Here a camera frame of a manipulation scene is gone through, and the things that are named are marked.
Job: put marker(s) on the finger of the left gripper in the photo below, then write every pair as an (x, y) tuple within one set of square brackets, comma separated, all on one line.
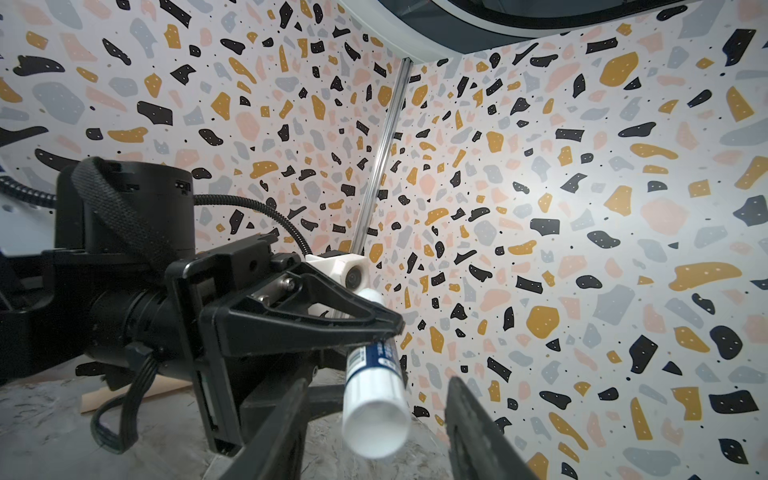
[(324, 399), (295, 310)]

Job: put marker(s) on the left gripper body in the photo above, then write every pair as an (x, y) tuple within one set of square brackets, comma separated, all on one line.
[(222, 383)]

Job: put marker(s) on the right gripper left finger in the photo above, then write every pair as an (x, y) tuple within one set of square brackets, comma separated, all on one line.
[(277, 449)]

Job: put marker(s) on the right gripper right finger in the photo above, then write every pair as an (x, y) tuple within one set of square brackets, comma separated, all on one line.
[(478, 449)]

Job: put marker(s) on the blue white glue stick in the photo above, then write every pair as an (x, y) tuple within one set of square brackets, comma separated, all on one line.
[(376, 418)]

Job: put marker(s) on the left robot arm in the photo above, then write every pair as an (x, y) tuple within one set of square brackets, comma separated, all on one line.
[(149, 278)]

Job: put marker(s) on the left aluminium corner post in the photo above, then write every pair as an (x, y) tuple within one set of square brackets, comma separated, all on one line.
[(370, 196)]

